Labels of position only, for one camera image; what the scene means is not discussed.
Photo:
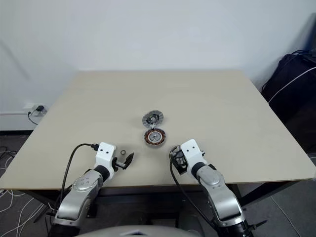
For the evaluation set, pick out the black power adapter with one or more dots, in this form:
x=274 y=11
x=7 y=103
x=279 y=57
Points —
x=40 y=108

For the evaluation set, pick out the gray finned motor rotor cover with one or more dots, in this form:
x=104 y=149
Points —
x=153 y=119

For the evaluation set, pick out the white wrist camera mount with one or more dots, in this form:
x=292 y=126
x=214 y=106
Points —
x=105 y=152
x=192 y=151

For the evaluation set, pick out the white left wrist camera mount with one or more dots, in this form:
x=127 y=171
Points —
x=105 y=152

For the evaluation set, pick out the black bag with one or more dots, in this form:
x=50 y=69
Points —
x=293 y=98

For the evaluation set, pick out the motor stator with copper windings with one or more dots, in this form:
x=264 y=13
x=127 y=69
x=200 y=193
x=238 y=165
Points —
x=154 y=138

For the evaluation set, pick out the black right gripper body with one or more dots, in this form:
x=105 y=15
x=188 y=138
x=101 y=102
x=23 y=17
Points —
x=179 y=160

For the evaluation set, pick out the white wall socket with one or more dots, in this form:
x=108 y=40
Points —
x=29 y=106

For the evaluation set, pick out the black zip tie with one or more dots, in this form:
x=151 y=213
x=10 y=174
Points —
x=258 y=224

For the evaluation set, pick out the black table frame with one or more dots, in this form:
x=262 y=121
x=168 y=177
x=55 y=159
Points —
x=239 y=195

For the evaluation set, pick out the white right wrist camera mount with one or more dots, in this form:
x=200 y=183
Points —
x=192 y=151

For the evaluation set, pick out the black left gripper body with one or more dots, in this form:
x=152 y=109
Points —
x=119 y=163

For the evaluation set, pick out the gray robot torso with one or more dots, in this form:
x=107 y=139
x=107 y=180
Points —
x=135 y=230

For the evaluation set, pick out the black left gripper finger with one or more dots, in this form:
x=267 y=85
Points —
x=128 y=164
x=130 y=157

